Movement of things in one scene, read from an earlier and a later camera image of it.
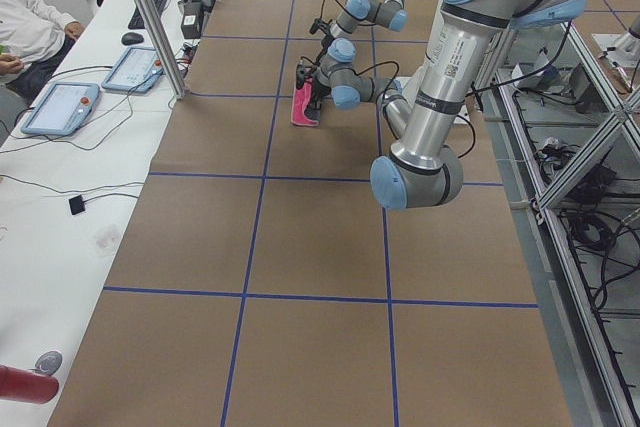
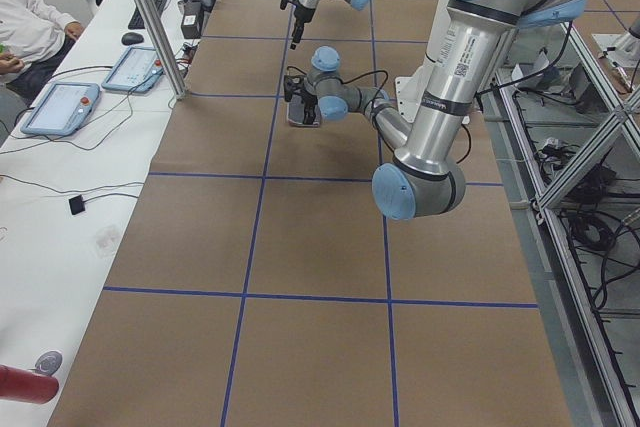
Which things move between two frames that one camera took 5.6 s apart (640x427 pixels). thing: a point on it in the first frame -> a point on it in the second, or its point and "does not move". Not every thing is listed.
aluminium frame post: x=153 y=18 does not move
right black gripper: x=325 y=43 -> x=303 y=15
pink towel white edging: x=298 y=116 does not move
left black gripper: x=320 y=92 -> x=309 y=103
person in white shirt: x=34 y=39 does not move
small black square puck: x=76 y=204 does not move
